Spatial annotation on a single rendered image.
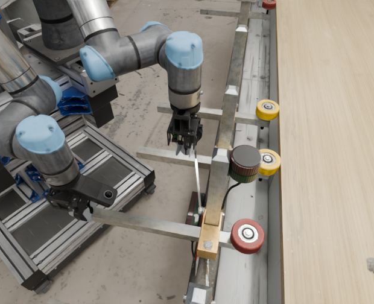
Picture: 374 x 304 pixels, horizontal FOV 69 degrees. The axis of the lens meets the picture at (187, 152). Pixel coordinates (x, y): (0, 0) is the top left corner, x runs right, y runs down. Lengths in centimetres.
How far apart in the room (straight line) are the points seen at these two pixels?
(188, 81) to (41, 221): 127
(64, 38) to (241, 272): 100
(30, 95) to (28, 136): 16
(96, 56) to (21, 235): 123
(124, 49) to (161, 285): 125
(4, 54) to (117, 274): 125
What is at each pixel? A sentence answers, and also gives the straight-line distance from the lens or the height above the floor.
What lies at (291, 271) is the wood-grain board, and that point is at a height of 90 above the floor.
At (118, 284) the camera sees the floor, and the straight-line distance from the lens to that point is 163.
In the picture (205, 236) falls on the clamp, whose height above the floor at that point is 87.
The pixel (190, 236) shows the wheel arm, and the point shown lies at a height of 86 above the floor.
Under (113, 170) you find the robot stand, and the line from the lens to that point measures 173.
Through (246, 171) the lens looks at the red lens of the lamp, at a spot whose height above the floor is 113.
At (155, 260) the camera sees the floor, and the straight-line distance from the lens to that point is 164.
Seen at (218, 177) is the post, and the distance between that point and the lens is 56.
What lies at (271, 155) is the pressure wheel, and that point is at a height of 91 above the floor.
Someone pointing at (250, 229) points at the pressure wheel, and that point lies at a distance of 72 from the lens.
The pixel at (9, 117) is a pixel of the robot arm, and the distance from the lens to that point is 67.
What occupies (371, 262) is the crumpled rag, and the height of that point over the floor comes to 91.
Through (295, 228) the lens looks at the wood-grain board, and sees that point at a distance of 75.
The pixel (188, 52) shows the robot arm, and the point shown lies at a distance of 56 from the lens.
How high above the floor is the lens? 153
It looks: 49 degrees down
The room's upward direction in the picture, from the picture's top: straight up
